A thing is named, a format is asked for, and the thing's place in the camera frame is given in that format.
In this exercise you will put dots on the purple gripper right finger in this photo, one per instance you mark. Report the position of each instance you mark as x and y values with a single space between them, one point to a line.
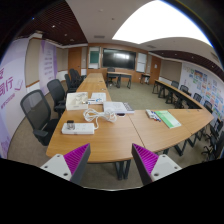
151 166

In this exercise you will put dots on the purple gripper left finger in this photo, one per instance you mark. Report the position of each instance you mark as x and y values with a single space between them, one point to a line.
70 166

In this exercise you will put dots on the black charger plug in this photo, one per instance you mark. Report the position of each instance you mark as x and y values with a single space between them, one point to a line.
70 124

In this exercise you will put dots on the white power strip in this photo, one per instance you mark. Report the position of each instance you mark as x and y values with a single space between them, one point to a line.
80 128

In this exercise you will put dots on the markers beside green folder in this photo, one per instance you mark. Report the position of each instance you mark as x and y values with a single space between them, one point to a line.
152 115

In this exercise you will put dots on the green folder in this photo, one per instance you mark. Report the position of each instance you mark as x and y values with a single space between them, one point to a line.
168 119

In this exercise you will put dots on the white book stack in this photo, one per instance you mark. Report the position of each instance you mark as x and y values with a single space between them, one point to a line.
118 107

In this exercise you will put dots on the white open box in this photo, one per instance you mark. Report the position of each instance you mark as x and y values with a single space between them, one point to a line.
77 101

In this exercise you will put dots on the white papers on table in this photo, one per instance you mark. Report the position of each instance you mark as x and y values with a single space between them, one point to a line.
97 98

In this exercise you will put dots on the black mesh office chair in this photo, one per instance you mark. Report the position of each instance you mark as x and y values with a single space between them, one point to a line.
38 113

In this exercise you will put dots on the wooden front desk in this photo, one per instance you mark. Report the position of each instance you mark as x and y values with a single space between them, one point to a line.
119 76

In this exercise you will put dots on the large wall display screen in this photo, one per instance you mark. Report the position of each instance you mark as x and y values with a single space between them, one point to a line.
118 59

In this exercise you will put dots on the purple wall banner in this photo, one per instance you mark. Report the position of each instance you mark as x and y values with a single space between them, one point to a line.
47 65

